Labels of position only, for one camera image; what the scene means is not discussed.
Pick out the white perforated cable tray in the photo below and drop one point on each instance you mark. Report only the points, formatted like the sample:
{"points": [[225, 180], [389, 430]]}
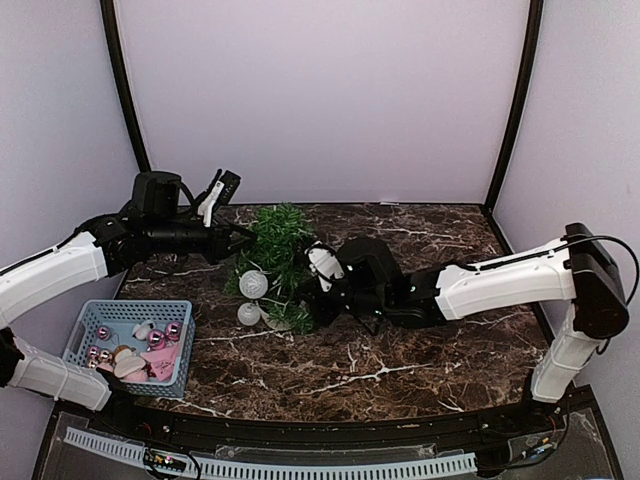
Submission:
{"points": [[168, 465]]}

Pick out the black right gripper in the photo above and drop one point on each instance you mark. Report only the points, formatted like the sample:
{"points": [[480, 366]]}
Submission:
{"points": [[323, 315]]}

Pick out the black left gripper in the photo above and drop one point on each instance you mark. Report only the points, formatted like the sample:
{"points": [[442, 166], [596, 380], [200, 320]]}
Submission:
{"points": [[219, 245]]}

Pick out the light blue plastic basket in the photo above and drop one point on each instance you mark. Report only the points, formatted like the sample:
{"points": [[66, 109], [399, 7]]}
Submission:
{"points": [[122, 315]]}

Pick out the white ball string lights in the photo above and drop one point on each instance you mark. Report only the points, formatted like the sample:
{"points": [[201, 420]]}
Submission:
{"points": [[262, 290]]}

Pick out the pink bauble ornaments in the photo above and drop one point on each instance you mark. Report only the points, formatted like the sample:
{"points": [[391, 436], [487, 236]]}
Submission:
{"points": [[151, 355]]}

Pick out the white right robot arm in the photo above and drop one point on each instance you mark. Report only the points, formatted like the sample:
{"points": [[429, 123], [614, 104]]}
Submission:
{"points": [[574, 268]]}

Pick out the small green christmas tree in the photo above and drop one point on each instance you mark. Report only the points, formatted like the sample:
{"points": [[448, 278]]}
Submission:
{"points": [[281, 232]]}

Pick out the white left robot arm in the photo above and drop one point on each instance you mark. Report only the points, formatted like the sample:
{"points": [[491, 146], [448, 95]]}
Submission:
{"points": [[86, 256]]}

